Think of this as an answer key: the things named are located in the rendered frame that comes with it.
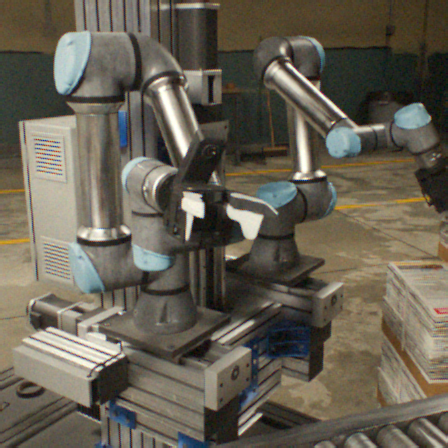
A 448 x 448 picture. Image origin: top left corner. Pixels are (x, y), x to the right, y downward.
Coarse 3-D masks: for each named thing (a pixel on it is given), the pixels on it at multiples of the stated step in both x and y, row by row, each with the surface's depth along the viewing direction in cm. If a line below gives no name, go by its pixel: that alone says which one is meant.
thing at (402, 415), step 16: (416, 400) 120; (432, 400) 120; (352, 416) 114; (368, 416) 114; (384, 416) 115; (400, 416) 115; (416, 416) 115; (432, 416) 116; (272, 432) 110; (288, 432) 110; (304, 432) 110; (320, 432) 110; (336, 432) 110; (352, 432) 110; (368, 432) 111
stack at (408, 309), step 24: (408, 264) 182; (432, 264) 182; (408, 288) 168; (432, 288) 165; (384, 312) 187; (408, 312) 169; (432, 312) 152; (384, 336) 190; (408, 336) 168; (432, 336) 151; (384, 360) 191; (432, 360) 153; (384, 384) 189; (408, 384) 169
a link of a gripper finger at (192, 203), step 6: (186, 192) 89; (186, 198) 84; (192, 198) 85; (198, 198) 85; (186, 204) 84; (192, 204) 83; (198, 204) 82; (204, 204) 82; (186, 210) 84; (192, 210) 82; (198, 210) 81; (204, 210) 81; (192, 216) 84; (198, 216) 81; (204, 216) 81; (186, 234) 86
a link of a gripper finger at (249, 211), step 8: (232, 200) 90; (240, 200) 90; (248, 200) 89; (256, 200) 89; (232, 208) 92; (240, 208) 91; (248, 208) 89; (256, 208) 88; (264, 208) 87; (272, 208) 87; (232, 216) 92; (240, 216) 91; (248, 216) 91; (256, 216) 90; (272, 216) 87; (240, 224) 92; (248, 224) 91; (256, 224) 90; (248, 232) 91; (256, 232) 90
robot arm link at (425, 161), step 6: (432, 150) 154; (438, 150) 155; (444, 150) 156; (414, 156) 157; (420, 156) 156; (426, 156) 155; (432, 156) 155; (438, 156) 155; (444, 156) 156; (420, 162) 157; (426, 162) 156; (432, 162) 155; (438, 162) 155; (420, 168) 158; (426, 168) 157
